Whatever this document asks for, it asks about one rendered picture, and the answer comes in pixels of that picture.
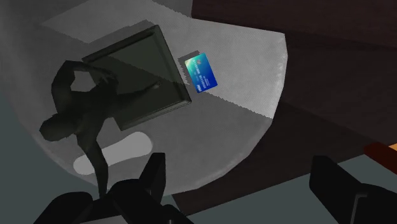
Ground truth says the black dancer figure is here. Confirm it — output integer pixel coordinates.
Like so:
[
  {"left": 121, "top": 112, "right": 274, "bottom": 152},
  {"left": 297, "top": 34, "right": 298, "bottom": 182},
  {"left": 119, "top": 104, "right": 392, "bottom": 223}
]
[{"left": 39, "top": 60, "right": 162, "bottom": 198}]

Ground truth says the dark square tray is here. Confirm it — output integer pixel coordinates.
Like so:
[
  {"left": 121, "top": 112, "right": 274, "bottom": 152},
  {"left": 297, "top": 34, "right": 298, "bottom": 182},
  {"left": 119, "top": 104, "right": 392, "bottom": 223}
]
[{"left": 81, "top": 24, "right": 192, "bottom": 132}]

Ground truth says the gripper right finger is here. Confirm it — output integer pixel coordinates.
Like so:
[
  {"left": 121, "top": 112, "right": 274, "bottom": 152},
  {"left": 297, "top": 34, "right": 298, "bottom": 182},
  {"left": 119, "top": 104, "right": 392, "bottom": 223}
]
[{"left": 309, "top": 155, "right": 397, "bottom": 224}]

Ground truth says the blue plastic card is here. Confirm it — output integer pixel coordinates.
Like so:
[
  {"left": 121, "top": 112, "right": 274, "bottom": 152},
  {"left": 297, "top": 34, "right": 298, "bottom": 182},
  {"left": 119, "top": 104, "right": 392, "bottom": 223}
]
[{"left": 184, "top": 52, "right": 218, "bottom": 94}]

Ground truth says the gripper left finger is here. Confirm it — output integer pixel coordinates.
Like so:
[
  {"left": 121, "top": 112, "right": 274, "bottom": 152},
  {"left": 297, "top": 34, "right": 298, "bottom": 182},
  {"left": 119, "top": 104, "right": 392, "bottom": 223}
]
[{"left": 33, "top": 151, "right": 195, "bottom": 224}]

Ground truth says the round grey table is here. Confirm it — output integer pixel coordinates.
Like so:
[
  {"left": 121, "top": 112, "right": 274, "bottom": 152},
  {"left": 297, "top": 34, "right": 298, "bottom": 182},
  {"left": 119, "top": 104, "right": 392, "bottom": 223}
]
[{"left": 0, "top": 0, "right": 289, "bottom": 199}]

